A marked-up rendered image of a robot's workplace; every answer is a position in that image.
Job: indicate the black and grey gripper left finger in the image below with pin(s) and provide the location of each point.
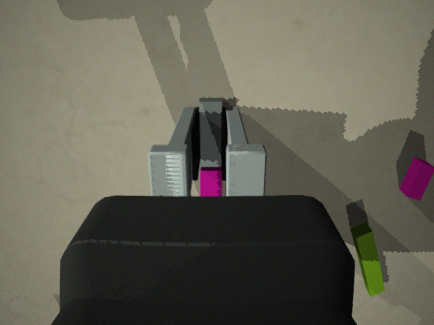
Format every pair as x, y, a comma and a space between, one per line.
172, 167

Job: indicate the grey rectangular block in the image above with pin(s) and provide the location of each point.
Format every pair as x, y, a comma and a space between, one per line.
210, 132

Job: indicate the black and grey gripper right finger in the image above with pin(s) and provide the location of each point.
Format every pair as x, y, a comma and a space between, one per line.
243, 164

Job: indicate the lime green rod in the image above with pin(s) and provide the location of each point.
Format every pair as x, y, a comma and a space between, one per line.
368, 258

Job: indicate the magenta block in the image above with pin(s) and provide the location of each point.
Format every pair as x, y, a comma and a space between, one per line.
210, 181
417, 178

